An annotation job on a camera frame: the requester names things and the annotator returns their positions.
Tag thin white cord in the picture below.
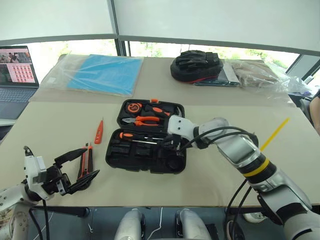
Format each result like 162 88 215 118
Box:
149 207 165 240

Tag orange black utility knife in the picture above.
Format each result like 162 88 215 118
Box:
76 142 95 187

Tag dark window frame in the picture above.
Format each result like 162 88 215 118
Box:
0 0 320 76

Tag black tape roll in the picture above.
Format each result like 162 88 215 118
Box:
166 153 186 172

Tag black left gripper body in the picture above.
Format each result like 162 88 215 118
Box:
41 163 72 197

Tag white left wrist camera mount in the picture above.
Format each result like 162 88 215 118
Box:
23 146 55 201

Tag orange black handled hammer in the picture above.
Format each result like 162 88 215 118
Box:
144 103 185 118

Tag silver robot leg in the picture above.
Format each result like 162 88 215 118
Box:
113 208 147 240
174 208 213 240

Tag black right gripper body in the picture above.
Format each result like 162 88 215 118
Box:
169 133 188 154

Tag orange handled pliers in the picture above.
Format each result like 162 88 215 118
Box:
121 115 161 127

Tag crumpled plastic bag beige contents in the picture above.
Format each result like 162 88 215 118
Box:
224 59 311 95

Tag orange black tape measure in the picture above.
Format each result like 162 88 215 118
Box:
124 101 143 116

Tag clear flat plastic bag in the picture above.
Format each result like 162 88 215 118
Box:
39 53 145 98

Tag white round base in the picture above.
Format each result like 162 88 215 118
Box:
243 211 267 223

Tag orange voltage tester pen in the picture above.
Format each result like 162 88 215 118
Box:
94 119 105 145

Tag silver left robot leg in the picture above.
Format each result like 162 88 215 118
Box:
113 208 147 240

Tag grey laptop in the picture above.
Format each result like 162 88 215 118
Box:
0 45 40 120

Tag silver right robot leg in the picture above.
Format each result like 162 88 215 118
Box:
174 208 213 240

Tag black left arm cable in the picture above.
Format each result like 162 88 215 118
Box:
28 197 51 240

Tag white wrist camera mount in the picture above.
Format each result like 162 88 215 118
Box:
166 116 201 141
23 146 55 201

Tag orange black handled screwdriver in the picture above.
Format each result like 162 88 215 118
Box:
118 131 166 145

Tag person in dark shirt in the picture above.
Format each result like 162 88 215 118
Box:
308 89 320 136

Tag white roller blind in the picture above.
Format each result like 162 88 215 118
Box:
112 0 320 55
0 0 118 41

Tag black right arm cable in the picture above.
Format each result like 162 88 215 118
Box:
176 126 261 240

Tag black plastic tool case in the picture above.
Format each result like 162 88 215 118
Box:
104 98 188 175

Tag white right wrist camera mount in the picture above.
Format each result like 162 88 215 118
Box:
166 116 201 141

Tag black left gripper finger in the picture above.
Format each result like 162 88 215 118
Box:
54 147 88 167
66 169 101 196

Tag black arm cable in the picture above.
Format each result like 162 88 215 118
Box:
176 126 261 240
28 197 51 240

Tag yellow tape strip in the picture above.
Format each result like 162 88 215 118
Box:
243 117 291 178

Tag blue sheet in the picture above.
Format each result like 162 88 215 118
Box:
66 54 144 96

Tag black table frame bar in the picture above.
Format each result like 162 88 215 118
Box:
32 206 91 218

